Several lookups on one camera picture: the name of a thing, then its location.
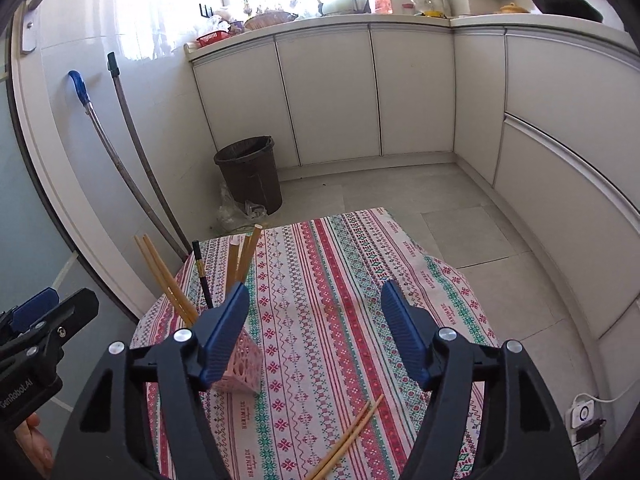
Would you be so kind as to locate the person's left hand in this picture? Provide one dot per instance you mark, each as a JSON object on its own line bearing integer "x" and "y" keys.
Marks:
{"x": 37, "y": 450}

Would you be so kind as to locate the light wooden chopstick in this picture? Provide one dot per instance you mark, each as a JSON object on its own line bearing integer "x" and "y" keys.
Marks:
{"x": 362, "y": 425}
{"x": 345, "y": 440}

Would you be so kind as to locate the clear glass kettle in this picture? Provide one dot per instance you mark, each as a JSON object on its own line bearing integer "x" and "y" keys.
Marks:
{"x": 440, "y": 2}

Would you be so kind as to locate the pink lattice chopstick holder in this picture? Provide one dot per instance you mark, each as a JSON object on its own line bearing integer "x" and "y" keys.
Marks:
{"x": 242, "y": 367}

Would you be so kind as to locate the woven basket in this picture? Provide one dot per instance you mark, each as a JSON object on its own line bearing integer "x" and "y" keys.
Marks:
{"x": 270, "y": 20}

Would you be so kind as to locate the white kitchen cabinets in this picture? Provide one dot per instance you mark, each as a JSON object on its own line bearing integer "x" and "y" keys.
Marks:
{"x": 330, "y": 90}

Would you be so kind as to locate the bundle of wooden chopsticks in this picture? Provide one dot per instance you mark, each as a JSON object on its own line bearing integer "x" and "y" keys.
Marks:
{"x": 167, "y": 285}

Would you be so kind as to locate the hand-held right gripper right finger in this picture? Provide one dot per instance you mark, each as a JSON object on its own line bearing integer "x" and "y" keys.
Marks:
{"x": 402, "y": 330}

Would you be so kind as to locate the clear plastic bag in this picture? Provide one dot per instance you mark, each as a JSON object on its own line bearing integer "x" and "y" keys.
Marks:
{"x": 232, "y": 215}

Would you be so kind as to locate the white square plug adapter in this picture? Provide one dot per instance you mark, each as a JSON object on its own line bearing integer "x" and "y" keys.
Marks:
{"x": 583, "y": 414}

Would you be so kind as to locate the black charger plug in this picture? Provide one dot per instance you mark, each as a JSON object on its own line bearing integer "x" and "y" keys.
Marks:
{"x": 590, "y": 431}

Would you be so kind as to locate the red plastic basket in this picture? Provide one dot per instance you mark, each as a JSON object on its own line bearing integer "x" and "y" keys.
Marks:
{"x": 212, "y": 38}

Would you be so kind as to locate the dark brown trash bin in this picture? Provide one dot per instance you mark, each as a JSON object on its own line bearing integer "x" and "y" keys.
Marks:
{"x": 250, "y": 170}

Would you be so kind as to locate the patterned red green tablecloth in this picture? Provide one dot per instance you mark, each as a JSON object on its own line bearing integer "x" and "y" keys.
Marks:
{"x": 320, "y": 320}

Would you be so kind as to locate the black dish rack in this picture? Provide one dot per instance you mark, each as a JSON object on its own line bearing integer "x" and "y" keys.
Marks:
{"x": 205, "y": 11}

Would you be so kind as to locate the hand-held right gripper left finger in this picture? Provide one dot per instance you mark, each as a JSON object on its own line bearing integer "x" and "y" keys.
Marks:
{"x": 222, "y": 340}

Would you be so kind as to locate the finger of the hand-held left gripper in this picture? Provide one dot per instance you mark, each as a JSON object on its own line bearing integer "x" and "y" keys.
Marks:
{"x": 32, "y": 307}
{"x": 70, "y": 315}

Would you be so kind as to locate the white power strip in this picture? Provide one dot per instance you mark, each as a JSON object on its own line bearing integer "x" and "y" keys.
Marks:
{"x": 575, "y": 445}

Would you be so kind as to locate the yellow pot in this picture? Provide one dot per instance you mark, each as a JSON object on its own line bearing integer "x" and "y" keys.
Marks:
{"x": 515, "y": 8}

